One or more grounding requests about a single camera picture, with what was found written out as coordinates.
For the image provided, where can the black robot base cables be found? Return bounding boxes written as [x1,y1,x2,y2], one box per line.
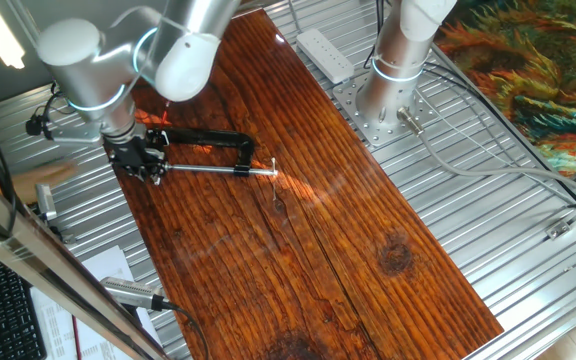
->
[363,0,384,73]

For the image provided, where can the colourful painted cloth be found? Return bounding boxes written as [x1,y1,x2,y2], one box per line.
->
[434,0,576,177]

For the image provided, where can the white power strip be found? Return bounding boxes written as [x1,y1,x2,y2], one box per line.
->
[294,27,356,86]

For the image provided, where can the black C-clamp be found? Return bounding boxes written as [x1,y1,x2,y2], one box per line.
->
[143,126,280,202]

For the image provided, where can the silver camera with black cable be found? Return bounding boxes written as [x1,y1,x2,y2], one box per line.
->
[99,275,210,360]

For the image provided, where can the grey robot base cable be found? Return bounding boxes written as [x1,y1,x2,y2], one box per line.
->
[396,105,576,200]

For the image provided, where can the black keyboard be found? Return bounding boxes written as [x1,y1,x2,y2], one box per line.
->
[0,238,48,360]

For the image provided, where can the person's hand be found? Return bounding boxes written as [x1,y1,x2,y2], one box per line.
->
[11,158,80,204]

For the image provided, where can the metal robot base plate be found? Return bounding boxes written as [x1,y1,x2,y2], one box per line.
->
[331,71,440,148]

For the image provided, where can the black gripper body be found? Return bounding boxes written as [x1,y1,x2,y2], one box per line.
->
[103,134,163,176]

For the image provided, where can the black white pencil sharpener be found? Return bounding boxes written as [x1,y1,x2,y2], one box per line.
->
[143,128,171,187]

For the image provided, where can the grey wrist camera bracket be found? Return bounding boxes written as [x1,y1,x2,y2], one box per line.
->
[46,121,105,147]

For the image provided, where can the brown wooden board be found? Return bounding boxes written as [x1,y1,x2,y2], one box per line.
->
[112,8,506,360]

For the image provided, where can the small silver camera on mount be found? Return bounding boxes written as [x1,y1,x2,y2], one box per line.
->
[34,182,77,245]

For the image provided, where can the red pen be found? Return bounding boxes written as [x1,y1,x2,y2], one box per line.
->
[70,314,84,360]

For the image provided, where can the aluminium frame beam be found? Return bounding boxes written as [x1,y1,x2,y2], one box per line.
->
[0,158,170,360]

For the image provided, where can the printed paper sheets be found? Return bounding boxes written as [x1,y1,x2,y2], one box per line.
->
[29,244,162,360]

